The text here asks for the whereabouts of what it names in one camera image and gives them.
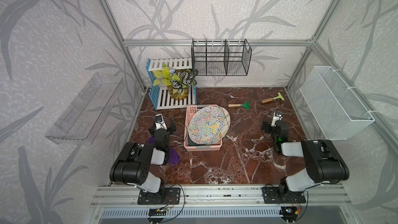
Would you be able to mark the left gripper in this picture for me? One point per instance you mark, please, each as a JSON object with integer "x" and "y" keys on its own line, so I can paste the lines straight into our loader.
{"x": 169, "y": 129}

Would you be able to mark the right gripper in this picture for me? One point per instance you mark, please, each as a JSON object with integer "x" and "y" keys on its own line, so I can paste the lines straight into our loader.
{"x": 269, "y": 126}

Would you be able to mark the purple cloth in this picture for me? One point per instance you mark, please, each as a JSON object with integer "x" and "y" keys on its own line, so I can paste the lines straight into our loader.
{"x": 174, "y": 157}

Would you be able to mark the colourful mosaic round plate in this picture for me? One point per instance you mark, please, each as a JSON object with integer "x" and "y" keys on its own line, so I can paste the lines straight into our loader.
{"x": 206, "y": 125}

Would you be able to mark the striped white round plate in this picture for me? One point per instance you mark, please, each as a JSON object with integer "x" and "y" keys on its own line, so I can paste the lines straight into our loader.
{"x": 226, "y": 122}

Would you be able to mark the dark teal square plate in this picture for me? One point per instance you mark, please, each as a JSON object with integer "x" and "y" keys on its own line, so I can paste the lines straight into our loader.
{"x": 194, "y": 142}

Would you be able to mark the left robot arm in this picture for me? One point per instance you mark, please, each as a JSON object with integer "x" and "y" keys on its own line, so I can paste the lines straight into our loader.
{"x": 132, "y": 165}

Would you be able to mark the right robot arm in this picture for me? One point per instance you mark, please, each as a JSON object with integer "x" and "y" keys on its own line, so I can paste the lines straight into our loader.
{"x": 323, "y": 163}

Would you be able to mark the blue white slatted crate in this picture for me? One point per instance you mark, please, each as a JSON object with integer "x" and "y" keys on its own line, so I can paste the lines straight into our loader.
{"x": 159, "y": 94}

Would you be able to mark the pink plastic basket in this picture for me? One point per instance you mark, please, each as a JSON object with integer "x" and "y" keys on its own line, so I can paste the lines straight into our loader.
{"x": 191, "y": 111}

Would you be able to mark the potted plant yellow pot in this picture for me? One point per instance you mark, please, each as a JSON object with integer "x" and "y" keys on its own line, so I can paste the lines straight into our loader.
{"x": 177, "y": 81}

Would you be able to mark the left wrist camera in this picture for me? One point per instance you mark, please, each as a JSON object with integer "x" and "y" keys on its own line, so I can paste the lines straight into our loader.
{"x": 158, "y": 118}

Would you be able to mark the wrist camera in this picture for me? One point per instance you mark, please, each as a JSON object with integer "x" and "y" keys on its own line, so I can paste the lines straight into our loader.
{"x": 158, "y": 118}
{"x": 277, "y": 116}

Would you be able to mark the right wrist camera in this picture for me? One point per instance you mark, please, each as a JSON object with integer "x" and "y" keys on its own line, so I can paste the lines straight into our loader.
{"x": 277, "y": 116}

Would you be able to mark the green rake wooden handle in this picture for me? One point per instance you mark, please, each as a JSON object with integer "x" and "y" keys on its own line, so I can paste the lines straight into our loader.
{"x": 246, "y": 105}

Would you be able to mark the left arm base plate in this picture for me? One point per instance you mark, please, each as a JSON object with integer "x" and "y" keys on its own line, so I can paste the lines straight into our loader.
{"x": 170, "y": 196}

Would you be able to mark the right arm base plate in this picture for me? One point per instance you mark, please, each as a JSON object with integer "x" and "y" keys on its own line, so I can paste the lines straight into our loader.
{"x": 273, "y": 195}

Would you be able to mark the white wire wall basket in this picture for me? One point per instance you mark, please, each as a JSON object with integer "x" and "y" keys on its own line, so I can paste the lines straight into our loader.
{"x": 338, "y": 111}

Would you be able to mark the aluminium front rail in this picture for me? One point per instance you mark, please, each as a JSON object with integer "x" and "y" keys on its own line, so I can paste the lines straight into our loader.
{"x": 220, "y": 195}

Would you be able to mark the clear plastic wall shelf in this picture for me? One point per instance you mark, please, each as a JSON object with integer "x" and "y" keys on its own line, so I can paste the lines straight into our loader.
{"x": 81, "y": 122}

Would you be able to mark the black wire wall basket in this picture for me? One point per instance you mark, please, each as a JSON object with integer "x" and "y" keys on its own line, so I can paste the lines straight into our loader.
{"x": 221, "y": 58}

